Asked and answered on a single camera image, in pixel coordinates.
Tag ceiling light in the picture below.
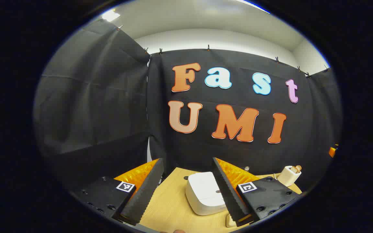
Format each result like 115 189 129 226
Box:
102 9 121 22

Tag white rice cooker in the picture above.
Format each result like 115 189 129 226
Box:
185 172 229 216

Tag black backdrop cloth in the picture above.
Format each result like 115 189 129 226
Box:
34 19 342 194

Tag white toaster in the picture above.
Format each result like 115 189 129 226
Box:
277 165 302 187

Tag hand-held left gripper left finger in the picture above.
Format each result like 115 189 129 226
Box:
72 158 165 226

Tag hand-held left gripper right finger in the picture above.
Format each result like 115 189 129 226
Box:
212 157 300 227

